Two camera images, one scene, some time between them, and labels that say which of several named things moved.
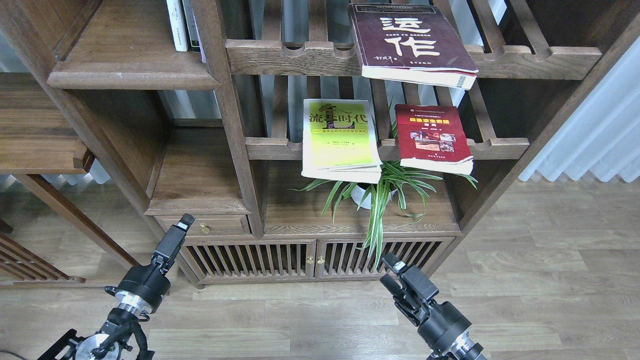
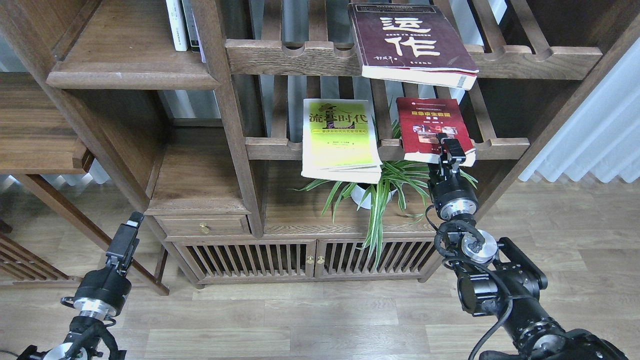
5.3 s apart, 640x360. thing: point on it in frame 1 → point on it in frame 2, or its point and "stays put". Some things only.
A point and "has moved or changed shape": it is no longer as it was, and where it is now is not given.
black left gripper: x=145 y=286 → x=103 y=292
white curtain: x=602 y=136 stays put
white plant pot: x=357 y=194 stays put
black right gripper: x=438 y=323 → x=453 y=198
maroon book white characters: x=414 y=43 stays put
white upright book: x=178 y=28 stays put
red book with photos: x=431 y=137 has moved or changed shape
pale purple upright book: x=203 y=56 stays put
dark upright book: x=191 y=26 stays put
